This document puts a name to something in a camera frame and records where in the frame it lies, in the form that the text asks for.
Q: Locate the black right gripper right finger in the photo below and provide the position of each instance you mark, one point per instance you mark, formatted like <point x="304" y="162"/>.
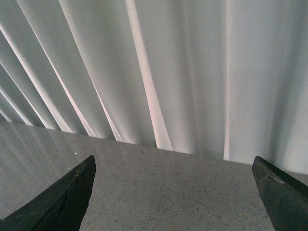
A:
<point x="284" y="197"/>

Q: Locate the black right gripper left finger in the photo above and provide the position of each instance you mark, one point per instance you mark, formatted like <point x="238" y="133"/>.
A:
<point x="61" y="207"/>

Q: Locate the white pleated curtain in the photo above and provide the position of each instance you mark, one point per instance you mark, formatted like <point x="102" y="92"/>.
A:
<point x="221" y="78"/>

